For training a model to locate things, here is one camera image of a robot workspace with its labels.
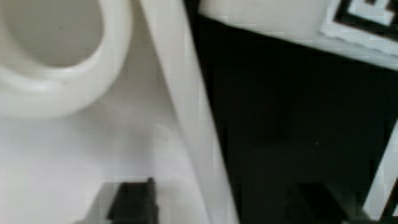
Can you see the white U-shaped obstacle fence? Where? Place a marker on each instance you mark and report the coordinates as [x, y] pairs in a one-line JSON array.
[[380, 204]]

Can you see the white table leg centre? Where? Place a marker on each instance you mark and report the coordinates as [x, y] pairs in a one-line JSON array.
[[341, 26]]

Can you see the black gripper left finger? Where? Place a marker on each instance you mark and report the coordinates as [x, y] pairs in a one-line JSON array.
[[125, 204]]

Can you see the white square tabletop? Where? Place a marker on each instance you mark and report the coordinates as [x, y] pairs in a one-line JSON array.
[[105, 119]]

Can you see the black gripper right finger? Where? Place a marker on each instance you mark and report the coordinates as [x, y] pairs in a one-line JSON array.
[[322, 204]]

